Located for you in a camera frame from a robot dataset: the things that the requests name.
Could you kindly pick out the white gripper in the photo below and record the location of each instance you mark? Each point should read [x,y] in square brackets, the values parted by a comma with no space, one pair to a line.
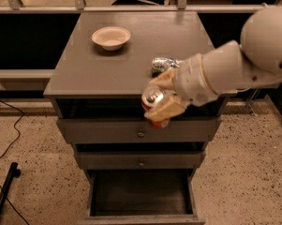
[191,79]

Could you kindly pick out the red coke can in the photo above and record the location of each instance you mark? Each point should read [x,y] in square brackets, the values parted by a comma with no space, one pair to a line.
[150,98]

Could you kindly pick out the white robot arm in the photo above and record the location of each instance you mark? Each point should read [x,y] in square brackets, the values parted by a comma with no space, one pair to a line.
[253,61]

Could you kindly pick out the crushed silver can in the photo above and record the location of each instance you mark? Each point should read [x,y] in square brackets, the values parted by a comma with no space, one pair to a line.
[161,64]

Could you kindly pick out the grey top drawer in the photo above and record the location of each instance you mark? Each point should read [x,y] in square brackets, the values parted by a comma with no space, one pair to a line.
[92,131]

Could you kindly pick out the grey wooden drawer cabinet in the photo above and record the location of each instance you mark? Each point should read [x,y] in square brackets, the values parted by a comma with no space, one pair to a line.
[92,83]

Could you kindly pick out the grey middle drawer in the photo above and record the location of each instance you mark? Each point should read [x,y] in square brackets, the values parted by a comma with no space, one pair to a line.
[138,160]

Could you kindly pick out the grey open bottom drawer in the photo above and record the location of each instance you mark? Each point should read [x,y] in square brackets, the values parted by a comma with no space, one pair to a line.
[141,197]

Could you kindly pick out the white paper bowl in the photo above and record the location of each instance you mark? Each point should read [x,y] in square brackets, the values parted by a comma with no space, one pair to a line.
[111,38]

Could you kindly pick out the black stand leg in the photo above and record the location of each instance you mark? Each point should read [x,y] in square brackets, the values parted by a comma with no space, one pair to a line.
[13,172]

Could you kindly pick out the metal railing frame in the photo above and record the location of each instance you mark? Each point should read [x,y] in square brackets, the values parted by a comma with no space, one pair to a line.
[79,6]

